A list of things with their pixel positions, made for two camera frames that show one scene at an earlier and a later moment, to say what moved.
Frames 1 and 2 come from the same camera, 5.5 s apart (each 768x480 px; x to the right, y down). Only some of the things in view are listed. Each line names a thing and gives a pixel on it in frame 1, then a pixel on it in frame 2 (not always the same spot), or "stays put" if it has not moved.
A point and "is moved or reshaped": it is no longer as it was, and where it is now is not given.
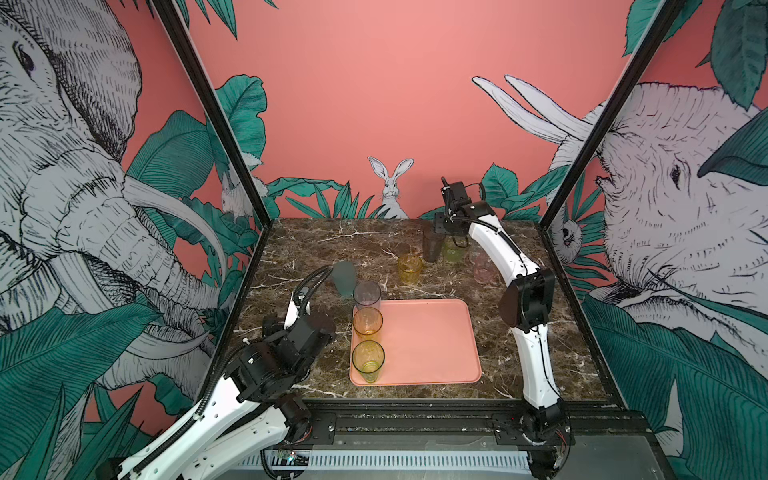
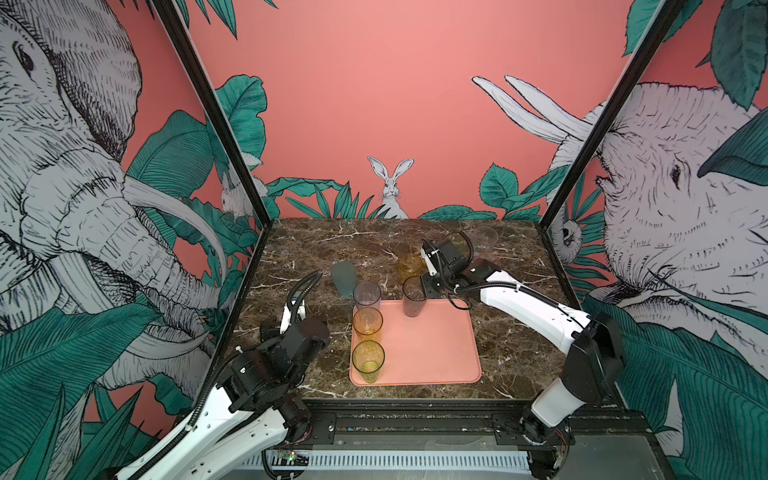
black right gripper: [439, 224] -> [427, 279]
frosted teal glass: [344, 274] stays put
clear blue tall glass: [366, 295] stays put
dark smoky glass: [432, 245] is moved or reshaped
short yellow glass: [410, 265] stays put
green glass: [368, 358] stays put
